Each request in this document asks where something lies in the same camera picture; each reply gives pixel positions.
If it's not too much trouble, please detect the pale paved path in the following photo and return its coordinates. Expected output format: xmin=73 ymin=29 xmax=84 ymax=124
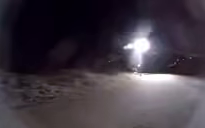
xmin=9 ymin=71 xmax=205 ymax=128

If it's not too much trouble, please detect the street lamp on pole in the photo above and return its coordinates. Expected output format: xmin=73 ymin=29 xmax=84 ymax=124
xmin=131 ymin=37 xmax=152 ymax=73

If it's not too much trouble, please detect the rough grass verge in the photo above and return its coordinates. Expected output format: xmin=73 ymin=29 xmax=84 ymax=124
xmin=0 ymin=69 xmax=131 ymax=109

